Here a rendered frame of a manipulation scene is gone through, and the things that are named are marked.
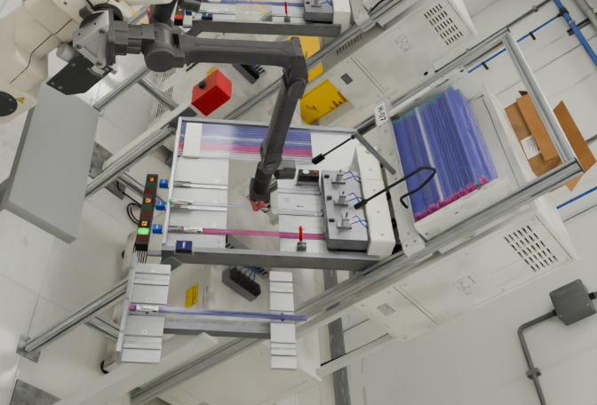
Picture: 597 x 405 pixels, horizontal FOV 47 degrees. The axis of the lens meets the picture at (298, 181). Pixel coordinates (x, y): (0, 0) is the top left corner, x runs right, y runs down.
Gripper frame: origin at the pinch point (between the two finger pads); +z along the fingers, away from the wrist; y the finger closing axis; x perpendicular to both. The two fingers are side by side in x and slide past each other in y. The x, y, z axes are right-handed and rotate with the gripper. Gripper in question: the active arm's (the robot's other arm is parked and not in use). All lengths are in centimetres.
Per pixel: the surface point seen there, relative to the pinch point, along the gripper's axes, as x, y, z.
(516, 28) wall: -193, 250, 42
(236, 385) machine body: -6, -21, 79
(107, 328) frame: 45, -24, 42
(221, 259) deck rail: 10.7, -20.9, 4.7
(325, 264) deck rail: -23.3, -21.1, 1.5
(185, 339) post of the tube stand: 20, -50, 9
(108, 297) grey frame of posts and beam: 45, -25, 25
